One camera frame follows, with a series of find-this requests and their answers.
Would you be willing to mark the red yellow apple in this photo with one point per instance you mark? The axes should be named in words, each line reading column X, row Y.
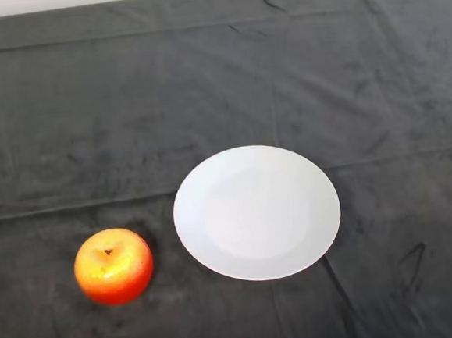
column 114, row 271

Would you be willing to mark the white round plate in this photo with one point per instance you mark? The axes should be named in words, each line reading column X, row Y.
column 257, row 213

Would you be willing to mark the black cloth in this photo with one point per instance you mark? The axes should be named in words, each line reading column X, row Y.
column 219, row 79

